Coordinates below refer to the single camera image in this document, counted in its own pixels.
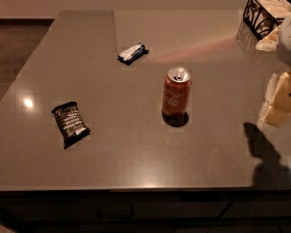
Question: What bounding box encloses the blue white snack wrapper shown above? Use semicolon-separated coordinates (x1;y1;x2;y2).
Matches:
117;43;149;66

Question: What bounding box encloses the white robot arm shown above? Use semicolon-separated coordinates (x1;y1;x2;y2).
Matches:
259;14;291;127

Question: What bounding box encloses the dark drawer handle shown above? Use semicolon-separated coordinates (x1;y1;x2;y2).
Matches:
98;205;134;221

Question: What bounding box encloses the red coke can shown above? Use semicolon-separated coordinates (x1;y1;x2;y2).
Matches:
162;67;192;117

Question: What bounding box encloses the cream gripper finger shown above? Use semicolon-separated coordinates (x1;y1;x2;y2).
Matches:
259;72;291;127
259;73;279;120

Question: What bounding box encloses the black wire basket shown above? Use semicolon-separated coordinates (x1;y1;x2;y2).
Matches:
242;0;291;40

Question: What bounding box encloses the black rxbar chocolate wrapper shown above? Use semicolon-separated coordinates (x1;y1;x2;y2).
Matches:
51;101;90;149

